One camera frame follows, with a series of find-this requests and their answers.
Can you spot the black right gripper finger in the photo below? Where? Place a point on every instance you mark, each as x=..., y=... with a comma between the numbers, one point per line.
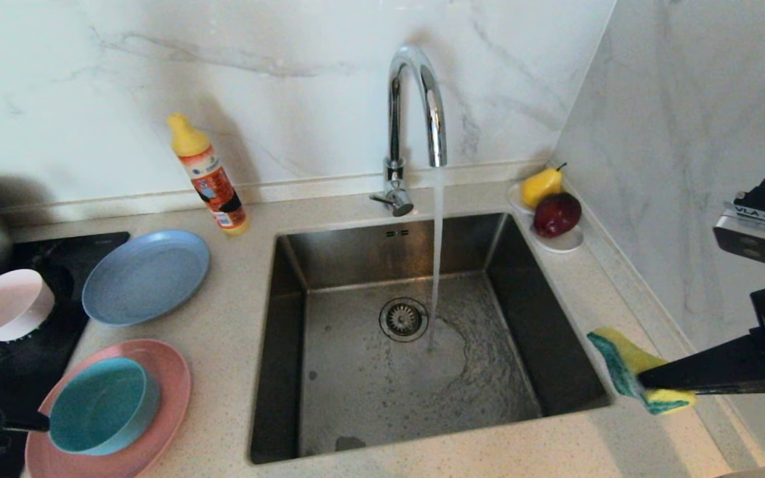
x=741, y=392
x=721, y=368

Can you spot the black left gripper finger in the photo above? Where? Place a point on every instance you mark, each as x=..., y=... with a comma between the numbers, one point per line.
x=27, y=423

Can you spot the teal bowl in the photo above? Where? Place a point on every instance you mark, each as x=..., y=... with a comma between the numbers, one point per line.
x=100, y=405

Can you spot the pink bowl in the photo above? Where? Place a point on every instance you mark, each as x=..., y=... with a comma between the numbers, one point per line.
x=7, y=305

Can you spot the yellow green sponge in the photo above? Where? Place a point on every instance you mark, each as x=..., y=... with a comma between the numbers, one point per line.
x=621, y=358

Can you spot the yellow orange dish soap bottle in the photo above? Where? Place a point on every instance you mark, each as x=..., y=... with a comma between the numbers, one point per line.
x=213, y=182

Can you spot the chrome gooseneck faucet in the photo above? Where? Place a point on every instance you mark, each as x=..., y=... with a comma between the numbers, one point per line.
x=394, y=119

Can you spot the round metal sink strainer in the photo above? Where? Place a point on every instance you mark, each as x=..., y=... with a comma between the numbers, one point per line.
x=404, y=319

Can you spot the stainless steel sink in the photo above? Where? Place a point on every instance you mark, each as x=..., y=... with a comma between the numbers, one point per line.
x=356, y=398

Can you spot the pink plate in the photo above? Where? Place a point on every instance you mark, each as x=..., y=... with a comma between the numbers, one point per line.
x=173, y=392

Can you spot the black induction cooktop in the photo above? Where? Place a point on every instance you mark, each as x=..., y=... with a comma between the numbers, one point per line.
x=90, y=255

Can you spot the blue grey plate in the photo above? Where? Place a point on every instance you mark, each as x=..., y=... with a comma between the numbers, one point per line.
x=147, y=279

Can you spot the small white fruit dish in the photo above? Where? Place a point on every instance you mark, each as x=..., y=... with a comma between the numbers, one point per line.
x=563, y=244

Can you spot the dark red apple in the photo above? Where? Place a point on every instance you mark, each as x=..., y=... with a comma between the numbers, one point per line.
x=557, y=216

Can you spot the yellow pear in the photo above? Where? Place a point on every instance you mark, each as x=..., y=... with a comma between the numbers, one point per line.
x=540, y=187

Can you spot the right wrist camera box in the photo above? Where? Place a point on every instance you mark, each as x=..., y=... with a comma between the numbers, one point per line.
x=754, y=242

